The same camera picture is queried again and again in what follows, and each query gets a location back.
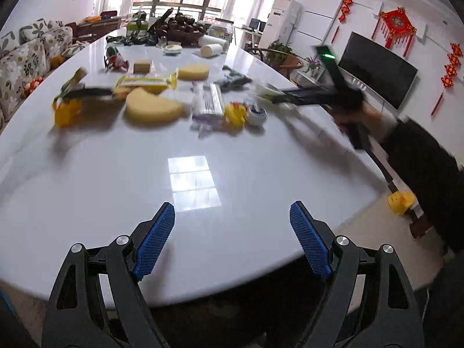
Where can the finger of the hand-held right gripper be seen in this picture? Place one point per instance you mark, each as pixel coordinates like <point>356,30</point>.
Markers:
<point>301,96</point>

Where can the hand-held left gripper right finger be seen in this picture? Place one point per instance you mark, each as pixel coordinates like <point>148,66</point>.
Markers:
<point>311,241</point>

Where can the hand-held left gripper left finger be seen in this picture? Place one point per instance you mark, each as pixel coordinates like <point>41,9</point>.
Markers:
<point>156,241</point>

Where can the person's right forearm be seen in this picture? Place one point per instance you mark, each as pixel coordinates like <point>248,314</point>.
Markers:
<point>424,163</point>

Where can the person's right hand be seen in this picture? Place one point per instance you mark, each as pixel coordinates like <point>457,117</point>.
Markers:
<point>366,119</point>

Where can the small flower pot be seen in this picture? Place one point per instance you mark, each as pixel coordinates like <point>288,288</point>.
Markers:
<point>313,65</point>

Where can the black flat television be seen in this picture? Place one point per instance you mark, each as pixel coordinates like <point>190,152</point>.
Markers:
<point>377,69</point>

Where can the green potted plant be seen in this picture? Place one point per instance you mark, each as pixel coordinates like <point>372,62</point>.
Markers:
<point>282,56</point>

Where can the white blue small cup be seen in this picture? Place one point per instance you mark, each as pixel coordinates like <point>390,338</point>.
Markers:
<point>256,113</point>

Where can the yellow duck toy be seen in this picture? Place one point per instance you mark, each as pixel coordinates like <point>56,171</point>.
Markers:
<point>235,114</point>

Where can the dark crumpled wrapper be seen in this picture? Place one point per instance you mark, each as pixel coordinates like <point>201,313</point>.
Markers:
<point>234,79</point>

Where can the white standing air conditioner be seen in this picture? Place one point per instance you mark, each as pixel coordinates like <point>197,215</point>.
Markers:
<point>284,21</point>

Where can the large red knot ornament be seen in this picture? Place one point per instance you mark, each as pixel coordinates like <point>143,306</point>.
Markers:
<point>397,25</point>

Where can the computer monitors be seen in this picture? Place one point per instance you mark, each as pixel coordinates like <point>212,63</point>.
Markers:
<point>255,24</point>

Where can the clear plastic wrapper pack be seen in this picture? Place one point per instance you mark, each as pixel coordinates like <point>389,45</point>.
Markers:
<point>207,103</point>

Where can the yellow plastic piece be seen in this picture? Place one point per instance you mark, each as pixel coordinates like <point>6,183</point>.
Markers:
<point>400,203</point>

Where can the white paper roll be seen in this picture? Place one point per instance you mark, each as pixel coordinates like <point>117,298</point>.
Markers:
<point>214,40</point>
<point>213,50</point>

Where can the clear plastic container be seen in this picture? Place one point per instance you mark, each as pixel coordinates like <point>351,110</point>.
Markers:
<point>221,29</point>

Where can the oval yellow sponge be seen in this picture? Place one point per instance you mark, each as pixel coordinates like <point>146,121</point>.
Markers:
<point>194,72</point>

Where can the large yellow sponge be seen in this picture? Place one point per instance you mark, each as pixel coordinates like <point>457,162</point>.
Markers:
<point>152,107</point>

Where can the pile of dark items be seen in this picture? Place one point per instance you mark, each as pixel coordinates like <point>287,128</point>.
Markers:
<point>183,29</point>

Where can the white tape roll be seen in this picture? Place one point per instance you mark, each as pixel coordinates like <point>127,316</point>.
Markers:
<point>172,48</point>

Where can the small clear glass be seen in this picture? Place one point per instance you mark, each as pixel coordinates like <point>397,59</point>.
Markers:
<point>162,40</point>

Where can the yellow food wrapper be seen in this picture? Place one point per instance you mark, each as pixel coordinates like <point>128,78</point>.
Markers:
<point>147,82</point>

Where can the orange crumpled wrapper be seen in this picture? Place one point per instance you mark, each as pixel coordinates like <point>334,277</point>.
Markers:
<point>67,113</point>

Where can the small cardboard box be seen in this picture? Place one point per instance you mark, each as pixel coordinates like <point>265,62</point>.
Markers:
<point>142,66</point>

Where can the black oblong strip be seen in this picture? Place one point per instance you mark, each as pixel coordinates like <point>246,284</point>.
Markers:
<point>90,92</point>

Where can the green box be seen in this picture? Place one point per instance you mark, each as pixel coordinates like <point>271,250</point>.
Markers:
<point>137,26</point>

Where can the red green snack wrapper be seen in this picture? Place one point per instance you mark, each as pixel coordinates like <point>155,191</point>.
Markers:
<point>116,61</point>

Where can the red plush toy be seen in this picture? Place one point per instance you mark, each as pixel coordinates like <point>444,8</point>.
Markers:
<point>33,85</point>

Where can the orange plush toy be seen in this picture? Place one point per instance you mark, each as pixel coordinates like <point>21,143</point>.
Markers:
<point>56,60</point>

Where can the floral throw pillow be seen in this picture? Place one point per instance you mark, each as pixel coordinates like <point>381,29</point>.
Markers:
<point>74,48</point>
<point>38,28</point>

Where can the wooden side table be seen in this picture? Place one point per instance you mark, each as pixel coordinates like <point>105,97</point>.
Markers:
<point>96,25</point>

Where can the floral fabric sofa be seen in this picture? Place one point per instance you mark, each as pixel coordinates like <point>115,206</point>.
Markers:
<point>25,58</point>

